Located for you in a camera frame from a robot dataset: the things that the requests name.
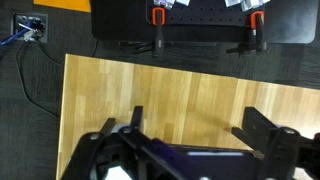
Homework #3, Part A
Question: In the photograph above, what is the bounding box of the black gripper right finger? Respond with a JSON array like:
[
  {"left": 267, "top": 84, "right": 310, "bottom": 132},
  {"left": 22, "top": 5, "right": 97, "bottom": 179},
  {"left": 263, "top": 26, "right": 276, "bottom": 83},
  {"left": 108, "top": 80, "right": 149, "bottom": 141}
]
[{"left": 230, "top": 106, "right": 301, "bottom": 180}]

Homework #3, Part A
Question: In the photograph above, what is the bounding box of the orange sheet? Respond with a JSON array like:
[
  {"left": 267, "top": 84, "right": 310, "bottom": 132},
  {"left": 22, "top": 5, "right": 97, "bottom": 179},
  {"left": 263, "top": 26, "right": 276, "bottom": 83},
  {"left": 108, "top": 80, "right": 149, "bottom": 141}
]
[{"left": 33, "top": 0, "right": 92, "bottom": 13}]

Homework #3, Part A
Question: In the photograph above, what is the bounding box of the long black floor cable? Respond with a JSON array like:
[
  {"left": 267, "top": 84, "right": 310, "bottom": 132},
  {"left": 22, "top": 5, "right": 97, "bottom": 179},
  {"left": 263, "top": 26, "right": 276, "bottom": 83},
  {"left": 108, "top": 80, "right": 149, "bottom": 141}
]
[{"left": 15, "top": 40, "right": 61, "bottom": 118}]

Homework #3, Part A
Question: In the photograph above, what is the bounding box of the grey floor outlet box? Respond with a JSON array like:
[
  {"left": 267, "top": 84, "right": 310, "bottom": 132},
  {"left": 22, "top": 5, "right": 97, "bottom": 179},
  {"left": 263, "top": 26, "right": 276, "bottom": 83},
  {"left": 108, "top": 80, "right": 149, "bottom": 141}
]
[{"left": 12, "top": 12, "right": 49, "bottom": 43}]

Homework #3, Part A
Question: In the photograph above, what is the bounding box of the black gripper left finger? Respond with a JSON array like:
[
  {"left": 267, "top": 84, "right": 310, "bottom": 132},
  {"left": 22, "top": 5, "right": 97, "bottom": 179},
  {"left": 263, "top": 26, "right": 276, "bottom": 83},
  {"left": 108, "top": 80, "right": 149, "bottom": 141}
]
[{"left": 61, "top": 105, "right": 158, "bottom": 180}]

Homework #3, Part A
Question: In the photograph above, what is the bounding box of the white cable plug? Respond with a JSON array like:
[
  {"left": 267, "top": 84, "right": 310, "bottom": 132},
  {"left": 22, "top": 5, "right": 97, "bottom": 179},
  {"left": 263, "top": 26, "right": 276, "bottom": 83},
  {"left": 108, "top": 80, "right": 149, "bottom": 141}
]
[{"left": 18, "top": 22, "right": 38, "bottom": 42}]

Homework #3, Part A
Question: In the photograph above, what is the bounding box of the orange black bar clamp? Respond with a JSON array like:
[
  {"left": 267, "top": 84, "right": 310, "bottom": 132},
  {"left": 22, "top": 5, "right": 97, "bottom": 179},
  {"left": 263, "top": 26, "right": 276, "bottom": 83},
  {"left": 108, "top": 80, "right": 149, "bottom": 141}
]
[
  {"left": 225, "top": 10, "right": 268, "bottom": 55},
  {"left": 132, "top": 7, "right": 168, "bottom": 58}
]

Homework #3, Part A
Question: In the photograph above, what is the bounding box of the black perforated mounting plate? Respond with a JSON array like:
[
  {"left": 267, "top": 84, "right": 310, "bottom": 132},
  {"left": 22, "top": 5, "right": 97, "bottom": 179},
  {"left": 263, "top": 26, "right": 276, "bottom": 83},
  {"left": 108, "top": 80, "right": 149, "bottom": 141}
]
[{"left": 145, "top": 0, "right": 268, "bottom": 27}]

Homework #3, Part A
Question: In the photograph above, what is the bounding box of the short black floor cable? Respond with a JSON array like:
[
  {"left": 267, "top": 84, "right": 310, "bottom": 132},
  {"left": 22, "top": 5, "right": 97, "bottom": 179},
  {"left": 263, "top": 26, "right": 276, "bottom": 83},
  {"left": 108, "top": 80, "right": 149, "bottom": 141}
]
[{"left": 35, "top": 39, "right": 64, "bottom": 67}]

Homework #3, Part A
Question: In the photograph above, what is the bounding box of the blue cable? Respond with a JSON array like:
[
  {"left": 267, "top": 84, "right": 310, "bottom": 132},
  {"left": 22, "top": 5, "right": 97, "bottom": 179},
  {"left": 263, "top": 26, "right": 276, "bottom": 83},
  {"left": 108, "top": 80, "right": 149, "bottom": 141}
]
[{"left": 0, "top": 20, "right": 33, "bottom": 47}]

